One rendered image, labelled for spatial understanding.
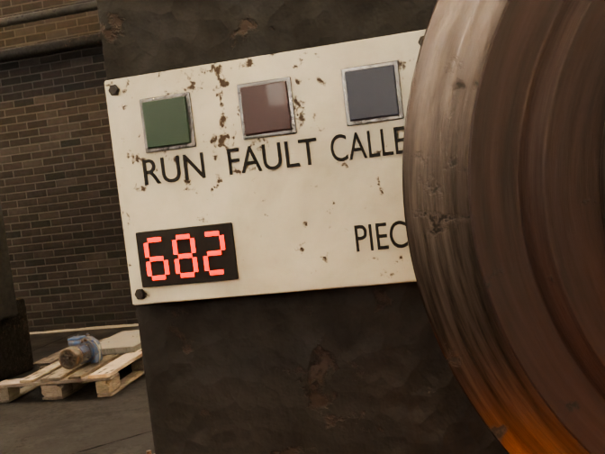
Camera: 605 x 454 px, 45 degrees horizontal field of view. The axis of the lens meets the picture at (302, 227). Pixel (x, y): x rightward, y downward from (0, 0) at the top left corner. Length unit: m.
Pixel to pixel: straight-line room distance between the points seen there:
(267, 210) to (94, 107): 6.87
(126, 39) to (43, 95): 7.06
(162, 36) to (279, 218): 0.18
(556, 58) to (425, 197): 0.10
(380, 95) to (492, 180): 0.17
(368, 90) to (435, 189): 0.15
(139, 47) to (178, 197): 0.13
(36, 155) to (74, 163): 0.41
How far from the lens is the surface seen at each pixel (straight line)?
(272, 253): 0.56
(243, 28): 0.59
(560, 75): 0.37
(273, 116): 0.55
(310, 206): 0.55
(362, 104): 0.54
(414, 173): 0.41
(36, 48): 7.40
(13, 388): 5.16
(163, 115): 0.58
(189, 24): 0.61
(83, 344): 5.05
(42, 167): 7.67
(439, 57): 0.41
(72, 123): 7.51
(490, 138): 0.39
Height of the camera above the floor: 1.14
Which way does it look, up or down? 3 degrees down
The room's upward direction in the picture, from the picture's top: 7 degrees counter-clockwise
